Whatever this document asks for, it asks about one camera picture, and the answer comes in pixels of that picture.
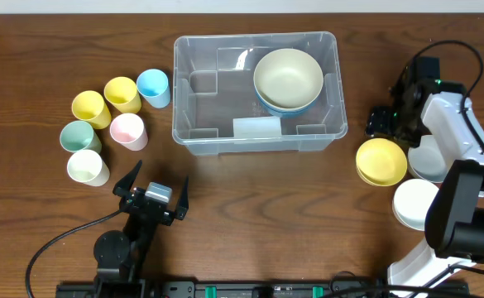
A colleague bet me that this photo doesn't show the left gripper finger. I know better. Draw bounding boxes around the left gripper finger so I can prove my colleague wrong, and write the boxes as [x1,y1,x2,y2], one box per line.
[113,160,142,197]
[175,177,189,220]

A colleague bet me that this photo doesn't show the yellow small bowl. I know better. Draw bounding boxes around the yellow small bowl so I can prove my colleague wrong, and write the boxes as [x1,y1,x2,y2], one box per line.
[355,138,408,187]

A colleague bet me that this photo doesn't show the white small bowl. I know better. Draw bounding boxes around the white small bowl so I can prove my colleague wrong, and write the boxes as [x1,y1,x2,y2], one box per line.
[392,179,438,231]

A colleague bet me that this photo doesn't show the large beige bowl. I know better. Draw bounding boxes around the large beige bowl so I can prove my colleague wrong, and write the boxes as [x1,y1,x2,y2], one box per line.
[253,48,324,110]

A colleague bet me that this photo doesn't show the dark blue bowl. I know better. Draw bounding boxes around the dark blue bowl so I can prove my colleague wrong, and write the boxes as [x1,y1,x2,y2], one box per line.
[256,93,319,118]
[261,103,309,118]

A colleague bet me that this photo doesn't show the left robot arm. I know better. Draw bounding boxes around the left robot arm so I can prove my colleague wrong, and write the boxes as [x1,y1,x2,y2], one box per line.
[93,161,189,281]

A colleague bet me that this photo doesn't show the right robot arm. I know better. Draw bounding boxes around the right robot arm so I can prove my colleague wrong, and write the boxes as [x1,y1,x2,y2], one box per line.
[366,55,484,297]

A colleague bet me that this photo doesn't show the white label in container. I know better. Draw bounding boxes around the white label in container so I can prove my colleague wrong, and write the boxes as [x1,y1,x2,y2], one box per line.
[232,116,282,138]

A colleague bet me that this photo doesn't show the clear plastic storage container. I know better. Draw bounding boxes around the clear plastic storage container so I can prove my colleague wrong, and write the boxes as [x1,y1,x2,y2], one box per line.
[170,31,349,157]

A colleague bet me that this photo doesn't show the cream white plastic cup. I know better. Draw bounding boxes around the cream white plastic cup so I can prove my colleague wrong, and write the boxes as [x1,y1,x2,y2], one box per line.
[67,150,110,187]

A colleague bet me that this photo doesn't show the pink plastic cup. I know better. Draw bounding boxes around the pink plastic cup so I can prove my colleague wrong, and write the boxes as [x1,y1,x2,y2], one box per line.
[109,113,148,151]

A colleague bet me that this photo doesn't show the mint green plastic cup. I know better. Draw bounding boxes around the mint green plastic cup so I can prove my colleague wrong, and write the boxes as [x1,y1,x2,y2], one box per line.
[60,120,102,153]

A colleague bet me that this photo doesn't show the yellow plastic cup left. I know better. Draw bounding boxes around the yellow plastic cup left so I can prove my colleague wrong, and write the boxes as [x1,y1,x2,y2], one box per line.
[71,90,112,129]

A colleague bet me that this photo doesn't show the yellow plastic cup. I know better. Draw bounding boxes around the yellow plastic cup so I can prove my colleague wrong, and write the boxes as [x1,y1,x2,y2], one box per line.
[71,90,112,129]
[103,76,141,113]

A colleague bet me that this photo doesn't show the yellow plastic cup upper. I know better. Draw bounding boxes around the yellow plastic cup upper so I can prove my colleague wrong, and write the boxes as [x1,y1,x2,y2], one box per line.
[103,76,141,113]

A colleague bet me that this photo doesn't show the light blue plastic cup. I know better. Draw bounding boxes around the light blue plastic cup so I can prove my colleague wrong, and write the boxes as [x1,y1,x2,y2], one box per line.
[137,69,171,108]

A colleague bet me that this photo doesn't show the right black cable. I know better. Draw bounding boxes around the right black cable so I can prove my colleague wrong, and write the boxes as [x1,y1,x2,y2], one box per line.
[406,39,484,276]

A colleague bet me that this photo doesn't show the black cable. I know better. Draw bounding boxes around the black cable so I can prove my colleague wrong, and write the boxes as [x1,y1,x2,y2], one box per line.
[25,209,125,298]
[406,39,484,276]

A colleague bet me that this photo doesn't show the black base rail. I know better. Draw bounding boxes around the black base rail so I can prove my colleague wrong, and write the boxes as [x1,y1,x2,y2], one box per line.
[55,279,472,298]

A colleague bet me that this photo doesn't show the left black cable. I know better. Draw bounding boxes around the left black cable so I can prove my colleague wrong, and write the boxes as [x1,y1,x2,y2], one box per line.
[25,209,125,298]

